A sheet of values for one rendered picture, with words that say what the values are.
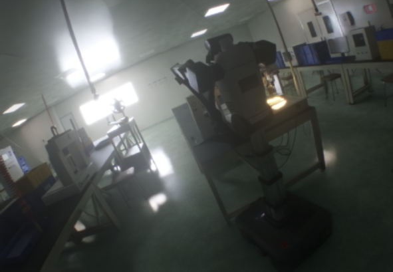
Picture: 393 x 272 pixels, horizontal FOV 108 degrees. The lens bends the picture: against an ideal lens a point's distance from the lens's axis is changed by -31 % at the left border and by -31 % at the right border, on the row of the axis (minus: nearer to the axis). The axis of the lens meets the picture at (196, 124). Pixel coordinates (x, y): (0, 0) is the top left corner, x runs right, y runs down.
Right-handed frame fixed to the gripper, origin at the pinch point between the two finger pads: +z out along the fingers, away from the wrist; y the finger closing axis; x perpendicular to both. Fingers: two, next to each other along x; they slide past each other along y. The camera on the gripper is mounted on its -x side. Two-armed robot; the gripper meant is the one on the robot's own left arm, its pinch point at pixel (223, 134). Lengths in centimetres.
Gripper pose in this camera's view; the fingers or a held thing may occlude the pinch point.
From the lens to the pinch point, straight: 168.9
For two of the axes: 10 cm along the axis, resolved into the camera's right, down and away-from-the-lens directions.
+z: 2.9, 6.7, 6.9
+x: 2.6, 6.4, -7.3
